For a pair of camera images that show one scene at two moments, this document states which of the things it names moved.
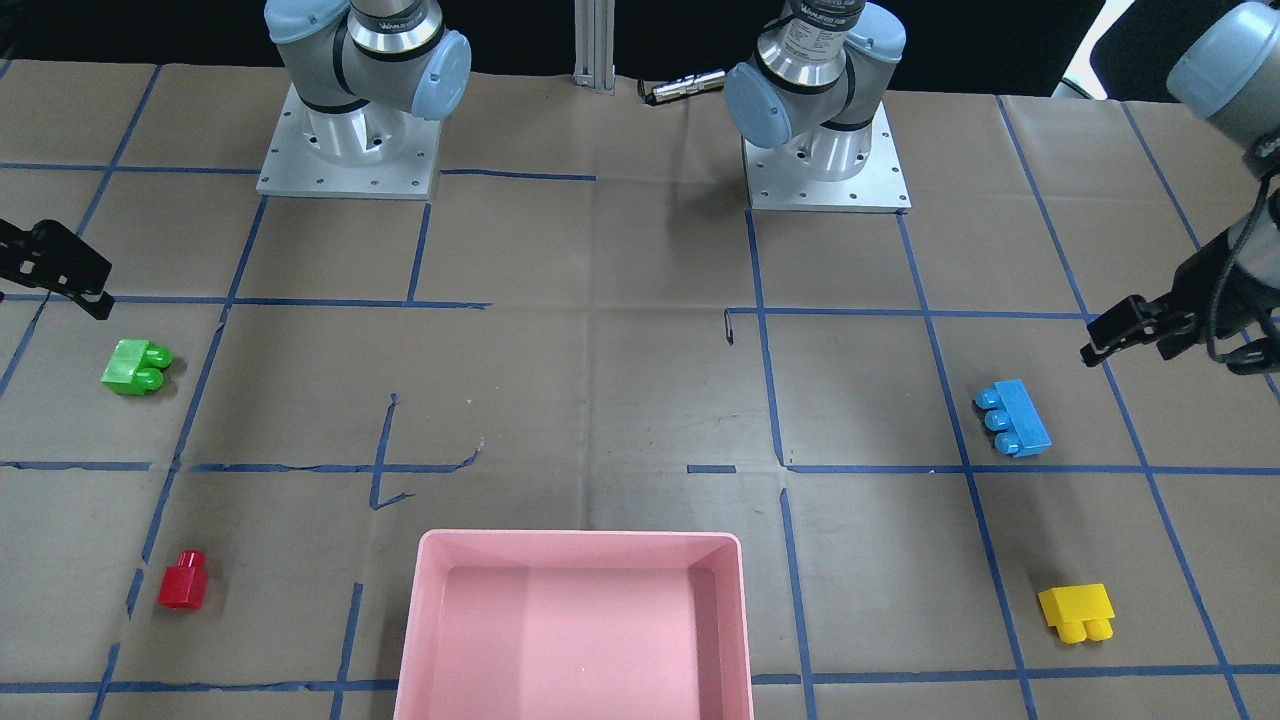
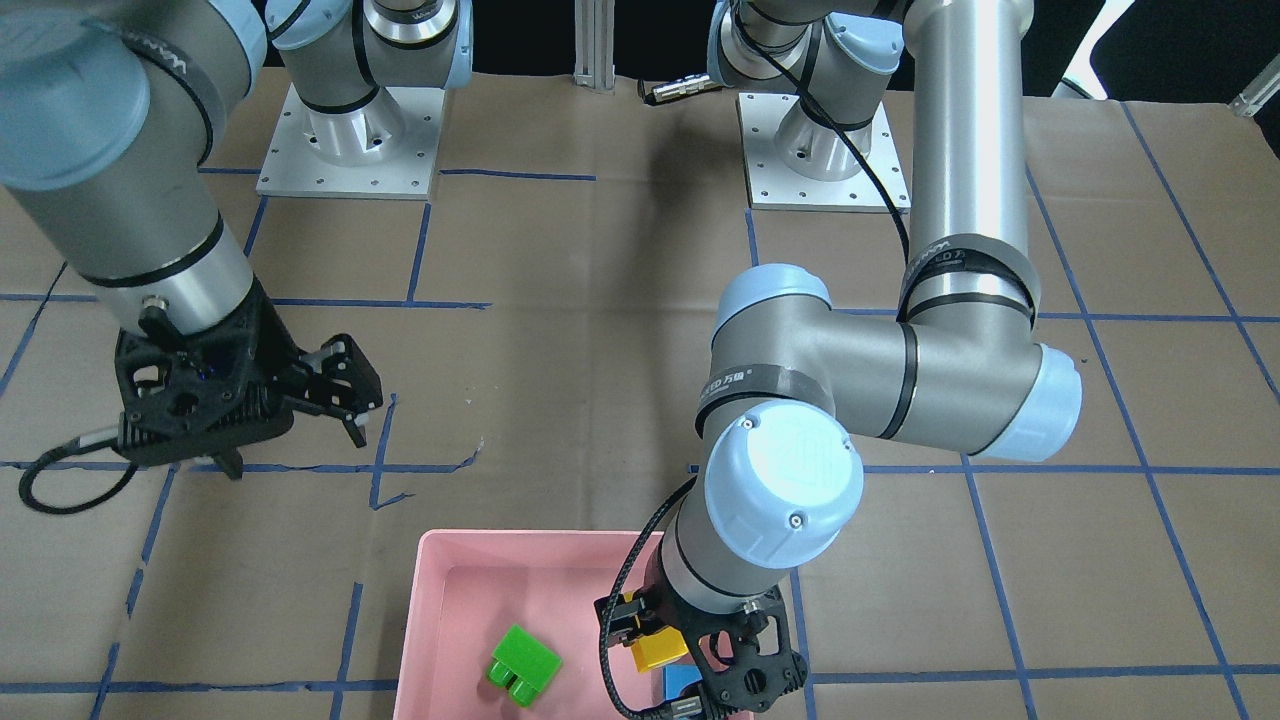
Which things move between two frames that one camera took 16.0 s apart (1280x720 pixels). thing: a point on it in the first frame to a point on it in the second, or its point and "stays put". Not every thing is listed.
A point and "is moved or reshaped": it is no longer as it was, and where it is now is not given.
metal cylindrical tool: x=682 y=87 stays put
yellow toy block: x=1079 y=612 to x=658 y=646
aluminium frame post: x=594 y=45 stays put
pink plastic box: x=576 y=625 stays put
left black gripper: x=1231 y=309 to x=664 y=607
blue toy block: x=1012 y=416 is moved or reshaped
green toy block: x=136 y=367 is moved or reshaped
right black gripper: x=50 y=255 to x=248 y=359
